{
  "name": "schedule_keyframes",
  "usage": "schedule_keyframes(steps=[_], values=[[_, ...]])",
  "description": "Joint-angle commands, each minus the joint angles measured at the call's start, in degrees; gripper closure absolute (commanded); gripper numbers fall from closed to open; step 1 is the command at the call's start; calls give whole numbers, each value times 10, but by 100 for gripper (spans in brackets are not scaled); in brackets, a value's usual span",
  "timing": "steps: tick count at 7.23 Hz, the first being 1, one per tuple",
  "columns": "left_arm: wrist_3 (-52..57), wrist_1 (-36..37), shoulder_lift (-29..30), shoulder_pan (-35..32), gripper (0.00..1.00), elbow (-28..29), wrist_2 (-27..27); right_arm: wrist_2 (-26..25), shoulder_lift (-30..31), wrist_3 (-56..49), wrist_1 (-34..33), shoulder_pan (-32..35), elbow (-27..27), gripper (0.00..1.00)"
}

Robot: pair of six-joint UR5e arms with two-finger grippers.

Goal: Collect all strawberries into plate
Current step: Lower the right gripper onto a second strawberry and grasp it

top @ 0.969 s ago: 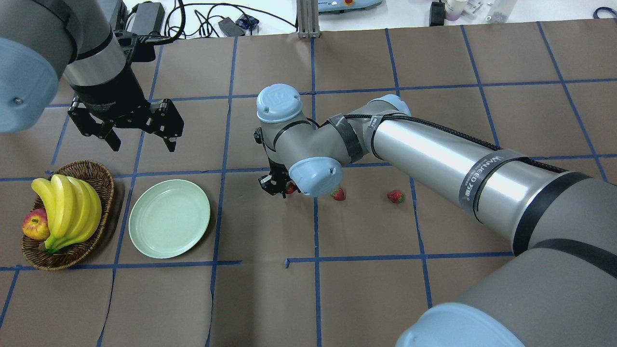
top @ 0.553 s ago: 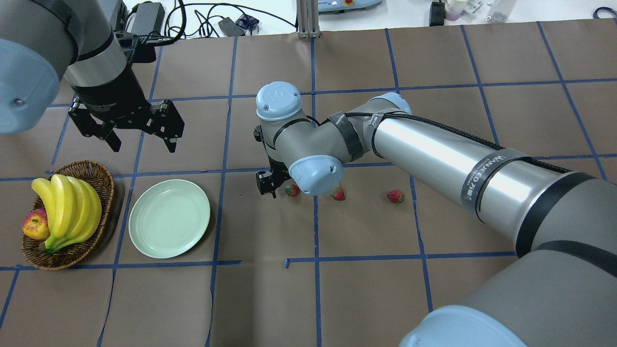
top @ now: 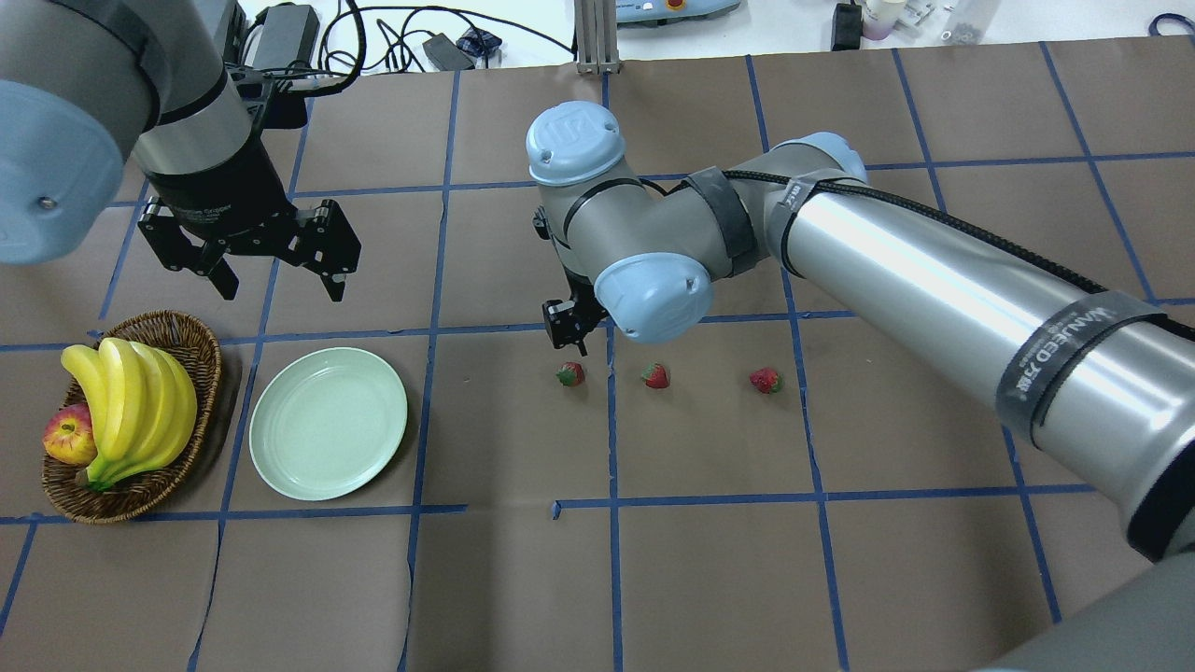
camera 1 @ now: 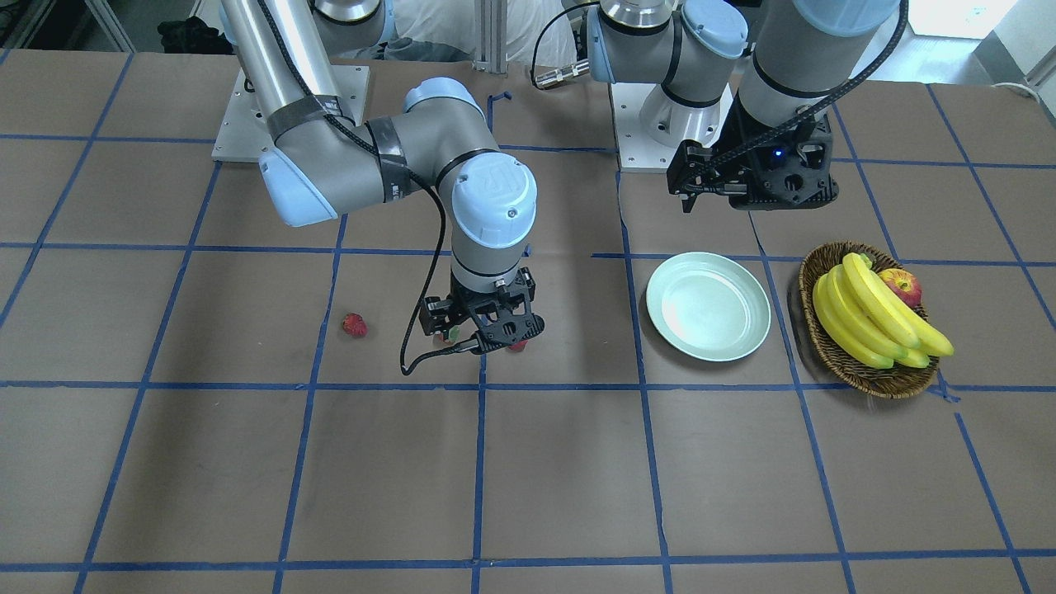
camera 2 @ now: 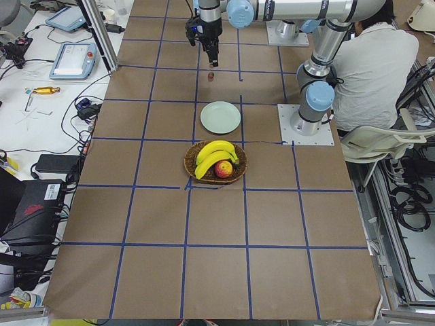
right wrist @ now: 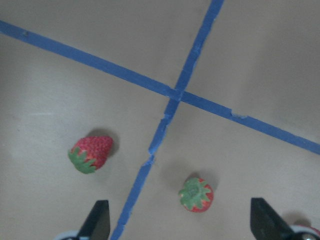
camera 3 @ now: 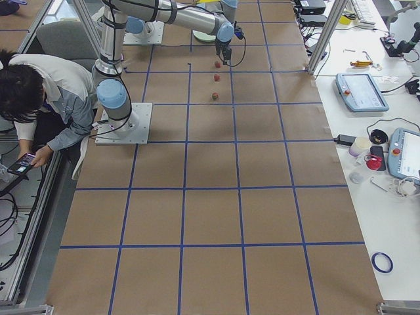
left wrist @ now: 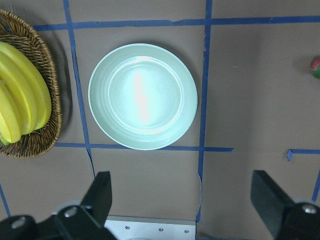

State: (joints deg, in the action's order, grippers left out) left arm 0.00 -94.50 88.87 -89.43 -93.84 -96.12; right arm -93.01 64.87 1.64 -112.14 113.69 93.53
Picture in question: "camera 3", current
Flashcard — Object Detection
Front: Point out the black power adapter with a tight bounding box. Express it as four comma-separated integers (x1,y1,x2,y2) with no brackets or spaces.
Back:
333,134,356,146

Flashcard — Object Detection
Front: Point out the teach pendant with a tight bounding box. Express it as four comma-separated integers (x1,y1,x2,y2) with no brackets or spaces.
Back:
387,128,420,185
335,73,389,112

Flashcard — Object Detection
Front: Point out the yellow tool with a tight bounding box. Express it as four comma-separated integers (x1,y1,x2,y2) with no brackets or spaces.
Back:
350,60,373,68

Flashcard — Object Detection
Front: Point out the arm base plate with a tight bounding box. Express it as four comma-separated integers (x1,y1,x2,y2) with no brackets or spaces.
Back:
94,102,153,146
124,21,164,46

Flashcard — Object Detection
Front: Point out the white charger with cable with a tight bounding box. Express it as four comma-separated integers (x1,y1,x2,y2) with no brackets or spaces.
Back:
388,177,419,198

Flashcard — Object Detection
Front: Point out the person's hand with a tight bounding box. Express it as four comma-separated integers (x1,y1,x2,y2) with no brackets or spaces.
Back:
31,145,53,168

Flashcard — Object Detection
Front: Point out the light green plate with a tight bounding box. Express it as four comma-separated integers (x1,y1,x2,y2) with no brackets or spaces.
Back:
192,30,216,43

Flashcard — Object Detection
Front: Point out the grey office chair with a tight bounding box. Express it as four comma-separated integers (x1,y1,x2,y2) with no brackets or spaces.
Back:
36,20,98,77

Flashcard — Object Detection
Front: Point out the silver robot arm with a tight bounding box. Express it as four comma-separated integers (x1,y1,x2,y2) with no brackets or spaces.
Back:
93,1,239,143
126,16,155,37

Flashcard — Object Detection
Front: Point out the black smartphone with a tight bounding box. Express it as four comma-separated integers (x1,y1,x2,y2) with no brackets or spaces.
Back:
7,153,35,176

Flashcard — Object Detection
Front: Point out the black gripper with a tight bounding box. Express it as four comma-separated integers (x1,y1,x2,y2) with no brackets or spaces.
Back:
215,39,232,64

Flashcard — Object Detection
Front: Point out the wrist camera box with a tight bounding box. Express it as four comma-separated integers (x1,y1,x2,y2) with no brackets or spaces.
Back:
234,26,245,40

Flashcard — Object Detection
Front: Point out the yellow banana bunch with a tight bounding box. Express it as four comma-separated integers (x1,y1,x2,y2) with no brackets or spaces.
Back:
196,0,219,4

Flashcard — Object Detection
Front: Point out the near teach pendant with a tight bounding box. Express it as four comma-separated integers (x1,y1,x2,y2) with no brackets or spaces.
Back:
387,128,420,185

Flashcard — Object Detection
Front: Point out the blue tape roll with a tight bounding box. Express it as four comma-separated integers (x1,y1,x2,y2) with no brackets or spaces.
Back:
371,252,394,274

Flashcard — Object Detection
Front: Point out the person in grey jacket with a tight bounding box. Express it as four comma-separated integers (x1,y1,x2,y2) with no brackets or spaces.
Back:
1,50,96,156

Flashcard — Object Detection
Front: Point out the red round object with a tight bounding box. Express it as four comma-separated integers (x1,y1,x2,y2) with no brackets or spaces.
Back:
364,154,383,171

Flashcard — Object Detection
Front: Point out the white cup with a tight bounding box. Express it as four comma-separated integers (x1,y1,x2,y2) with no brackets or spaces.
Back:
348,136,371,157

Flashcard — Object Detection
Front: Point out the far teach pendant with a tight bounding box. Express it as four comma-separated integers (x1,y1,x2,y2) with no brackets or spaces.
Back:
335,73,389,112

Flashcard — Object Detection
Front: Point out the aluminium frame post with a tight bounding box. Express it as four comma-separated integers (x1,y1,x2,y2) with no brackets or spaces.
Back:
306,0,347,75

